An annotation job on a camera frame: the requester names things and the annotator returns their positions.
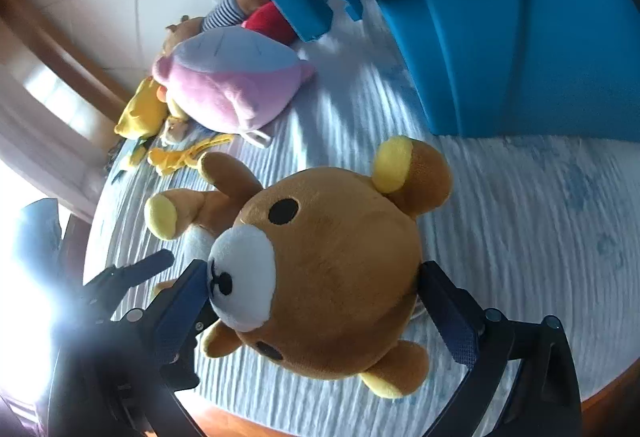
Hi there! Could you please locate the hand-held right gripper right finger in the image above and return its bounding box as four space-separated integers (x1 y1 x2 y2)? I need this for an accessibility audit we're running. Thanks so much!
417 259 583 437

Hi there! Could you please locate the blue denim cloth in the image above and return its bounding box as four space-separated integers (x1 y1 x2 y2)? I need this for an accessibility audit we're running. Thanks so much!
12 198 63 278

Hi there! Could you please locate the small red suitcase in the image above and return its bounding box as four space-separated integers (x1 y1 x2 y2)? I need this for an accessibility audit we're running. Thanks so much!
241 1 301 43

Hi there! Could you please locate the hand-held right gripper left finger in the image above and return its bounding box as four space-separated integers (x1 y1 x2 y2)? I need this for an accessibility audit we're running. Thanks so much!
47 260 216 437

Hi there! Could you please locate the brown wooden frame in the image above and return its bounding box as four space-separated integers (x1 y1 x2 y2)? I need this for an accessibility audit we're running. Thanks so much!
0 0 133 123

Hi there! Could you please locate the yellow plush toy blue cape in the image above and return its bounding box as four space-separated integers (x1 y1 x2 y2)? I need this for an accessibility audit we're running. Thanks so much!
114 76 173 170

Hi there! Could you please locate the large pink plush toy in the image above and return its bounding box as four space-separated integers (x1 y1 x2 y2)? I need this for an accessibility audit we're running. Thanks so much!
151 27 317 148

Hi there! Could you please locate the yellow rubber chicken toy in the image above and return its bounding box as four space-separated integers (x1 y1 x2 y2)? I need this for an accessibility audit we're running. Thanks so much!
147 134 236 176

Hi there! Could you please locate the tan bear plush striped shirt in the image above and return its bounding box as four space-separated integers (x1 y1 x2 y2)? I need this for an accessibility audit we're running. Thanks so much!
162 0 266 60

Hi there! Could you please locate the brown bear plush toy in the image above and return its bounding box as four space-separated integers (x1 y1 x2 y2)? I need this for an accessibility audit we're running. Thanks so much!
144 136 453 400

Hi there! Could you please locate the blue plastic crate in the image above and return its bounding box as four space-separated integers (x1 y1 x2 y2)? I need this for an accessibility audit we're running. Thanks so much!
200 0 640 138

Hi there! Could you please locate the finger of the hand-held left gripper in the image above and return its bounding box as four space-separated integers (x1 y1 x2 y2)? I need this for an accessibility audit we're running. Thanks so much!
82 249 176 313

